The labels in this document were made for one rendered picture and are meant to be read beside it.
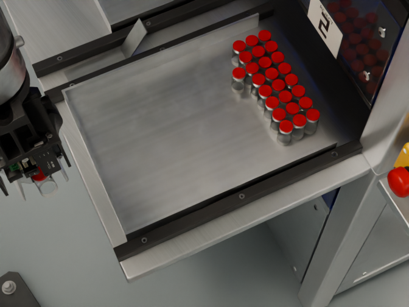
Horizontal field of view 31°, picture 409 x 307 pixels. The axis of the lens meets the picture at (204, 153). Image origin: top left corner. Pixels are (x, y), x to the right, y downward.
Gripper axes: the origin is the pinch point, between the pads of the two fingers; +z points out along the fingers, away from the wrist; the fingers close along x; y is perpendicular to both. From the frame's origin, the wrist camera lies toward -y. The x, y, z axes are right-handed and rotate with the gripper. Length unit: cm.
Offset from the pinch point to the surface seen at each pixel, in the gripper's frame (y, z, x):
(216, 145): -5.6, 25.0, 24.9
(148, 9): -30.9, 19.8, 25.7
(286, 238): -10, 93, 43
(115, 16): -34.9, 22.7, 20.9
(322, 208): 0, 57, 43
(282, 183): 5.2, 24.1, 30.2
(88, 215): -48, 110, 3
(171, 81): -19.0, 24.0, 23.7
